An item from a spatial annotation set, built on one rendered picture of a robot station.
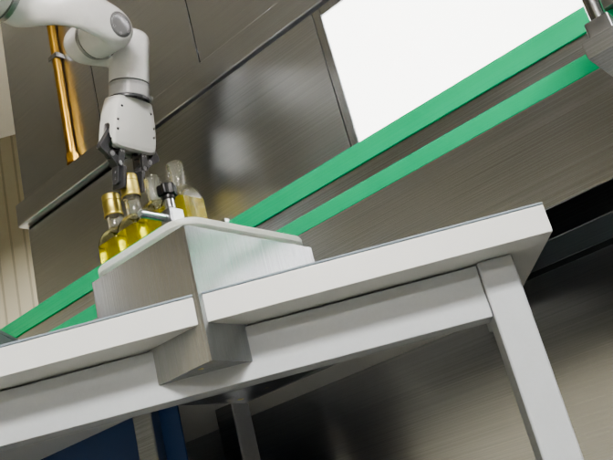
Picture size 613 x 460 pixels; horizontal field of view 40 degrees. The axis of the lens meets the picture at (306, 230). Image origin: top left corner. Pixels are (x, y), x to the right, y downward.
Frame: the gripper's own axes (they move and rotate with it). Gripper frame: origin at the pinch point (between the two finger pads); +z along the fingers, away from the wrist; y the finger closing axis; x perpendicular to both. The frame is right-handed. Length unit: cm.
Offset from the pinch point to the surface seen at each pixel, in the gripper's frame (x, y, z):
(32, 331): -9.4, 13.0, 27.1
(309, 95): 33.1, -12.2, -10.7
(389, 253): 69, 21, 26
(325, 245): 49, 6, 20
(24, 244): -250, -136, -42
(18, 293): -248, -132, -17
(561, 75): 83, 4, 5
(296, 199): 42.6, 4.0, 12.1
